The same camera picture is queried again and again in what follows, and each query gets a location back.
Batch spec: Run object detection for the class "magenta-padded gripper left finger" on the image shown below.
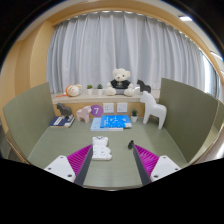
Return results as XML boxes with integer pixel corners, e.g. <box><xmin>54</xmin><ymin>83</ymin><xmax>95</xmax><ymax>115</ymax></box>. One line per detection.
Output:
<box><xmin>43</xmin><ymin>143</ymin><xmax>94</xmax><ymax>187</ymax></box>

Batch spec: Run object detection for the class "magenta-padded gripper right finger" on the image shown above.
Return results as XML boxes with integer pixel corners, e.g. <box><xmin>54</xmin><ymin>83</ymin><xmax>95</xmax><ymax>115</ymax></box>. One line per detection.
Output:
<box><xmin>132</xmin><ymin>143</ymin><xmax>182</xmax><ymax>187</ymax></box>

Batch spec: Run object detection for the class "white bear-shaped figurine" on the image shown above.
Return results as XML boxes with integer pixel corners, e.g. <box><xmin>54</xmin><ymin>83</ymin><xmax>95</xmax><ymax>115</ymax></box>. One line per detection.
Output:
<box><xmin>91</xmin><ymin>135</ymin><xmax>113</xmax><ymax>162</ymax></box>

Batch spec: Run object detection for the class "light blue book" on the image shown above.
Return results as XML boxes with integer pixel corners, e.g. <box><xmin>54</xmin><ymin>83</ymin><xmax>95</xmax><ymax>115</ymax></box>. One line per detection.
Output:
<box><xmin>90</xmin><ymin>116</ymin><xmax>124</xmax><ymax>132</ymax></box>

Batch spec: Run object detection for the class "pink horse figurine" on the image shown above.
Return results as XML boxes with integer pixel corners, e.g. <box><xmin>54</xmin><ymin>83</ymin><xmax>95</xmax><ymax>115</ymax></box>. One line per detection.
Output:
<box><xmin>75</xmin><ymin>105</ymin><xmax>93</xmax><ymax>124</ymax></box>

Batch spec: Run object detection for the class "spiky potted plant white pot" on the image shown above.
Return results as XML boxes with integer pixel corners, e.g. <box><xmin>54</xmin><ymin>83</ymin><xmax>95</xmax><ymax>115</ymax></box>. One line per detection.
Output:
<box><xmin>130</xmin><ymin>108</ymin><xmax>139</xmax><ymax>123</ymax></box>

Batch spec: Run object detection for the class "green desk divider panel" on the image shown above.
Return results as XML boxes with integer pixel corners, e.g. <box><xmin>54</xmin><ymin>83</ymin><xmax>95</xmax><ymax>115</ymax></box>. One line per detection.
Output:
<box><xmin>2</xmin><ymin>81</ymin><xmax>57</xmax><ymax>160</ymax></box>
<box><xmin>158</xmin><ymin>77</ymin><xmax>224</xmax><ymax>164</ymax></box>

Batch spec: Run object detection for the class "dark grey horse figurine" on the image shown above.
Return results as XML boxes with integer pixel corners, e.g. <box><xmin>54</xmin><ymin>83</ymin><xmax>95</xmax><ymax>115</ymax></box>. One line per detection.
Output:
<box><xmin>56</xmin><ymin>102</ymin><xmax>73</xmax><ymax>117</ymax></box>

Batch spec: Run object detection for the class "large white horse figurine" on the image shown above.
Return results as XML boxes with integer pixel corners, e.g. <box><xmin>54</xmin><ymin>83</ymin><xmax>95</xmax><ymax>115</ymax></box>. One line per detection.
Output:
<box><xmin>139</xmin><ymin>90</ymin><xmax>168</xmax><ymax>130</ymax></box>

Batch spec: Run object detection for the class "round purple number sign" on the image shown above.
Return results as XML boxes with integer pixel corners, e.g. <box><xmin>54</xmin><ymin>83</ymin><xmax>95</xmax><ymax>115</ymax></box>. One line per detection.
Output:
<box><xmin>90</xmin><ymin>104</ymin><xmax>104</xmax><ymax>118</ymax></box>

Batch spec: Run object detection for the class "light wooden shelf ledge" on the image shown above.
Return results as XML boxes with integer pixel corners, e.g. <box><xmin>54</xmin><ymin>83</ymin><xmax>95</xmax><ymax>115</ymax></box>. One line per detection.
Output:
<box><xmin>50</xmin><ymin>89</ymin><xmax>161</xmax><ymax>105</ymax></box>

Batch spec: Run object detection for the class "small cream plush toy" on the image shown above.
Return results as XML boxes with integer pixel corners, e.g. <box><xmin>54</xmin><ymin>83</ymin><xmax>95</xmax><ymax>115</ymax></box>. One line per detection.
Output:
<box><xmin>64</xmin><ymin>83</ymin><xmax>83</xmax><ymax>98</ymax></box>

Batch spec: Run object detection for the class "black horse figurine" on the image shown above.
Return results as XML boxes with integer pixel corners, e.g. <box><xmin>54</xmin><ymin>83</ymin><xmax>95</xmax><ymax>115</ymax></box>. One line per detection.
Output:
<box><xmin>136</xmin><ymin>79</ymin><xmax>152</xmax><ymax>94</ymax></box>

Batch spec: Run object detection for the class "cream teddy bear black shirt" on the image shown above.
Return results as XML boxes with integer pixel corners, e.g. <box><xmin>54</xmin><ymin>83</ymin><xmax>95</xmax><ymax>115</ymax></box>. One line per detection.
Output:
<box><xmin>105</xmin><ymin>68</ymin><xmax>135</xmax><ymax>97</ymax></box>

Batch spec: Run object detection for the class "light grey curtain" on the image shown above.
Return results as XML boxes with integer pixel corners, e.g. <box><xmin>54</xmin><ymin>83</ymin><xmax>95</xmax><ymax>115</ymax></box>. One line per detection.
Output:
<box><xmin>46</xmin><ymin>10</ymin><xmax>221</xmax><ymax>94</ymax></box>

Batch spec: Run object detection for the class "ceiling light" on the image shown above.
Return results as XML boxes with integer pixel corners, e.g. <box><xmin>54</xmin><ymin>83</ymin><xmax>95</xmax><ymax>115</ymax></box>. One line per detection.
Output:
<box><xmin>178</xmin><ymin>14</ymin><xmax>194</xmax><ymax>23</ymax></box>

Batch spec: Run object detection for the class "white wall socket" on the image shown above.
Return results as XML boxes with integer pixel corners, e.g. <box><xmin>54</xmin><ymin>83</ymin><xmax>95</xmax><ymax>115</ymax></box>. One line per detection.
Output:
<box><xmin>102</xmin><ymin>102</ymin><xmax>115</xmax><ymax>114</ymax></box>
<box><xmin>116</xmin><ymin>101</ymin><xmax>129</xmax><ymax>113</ymax></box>

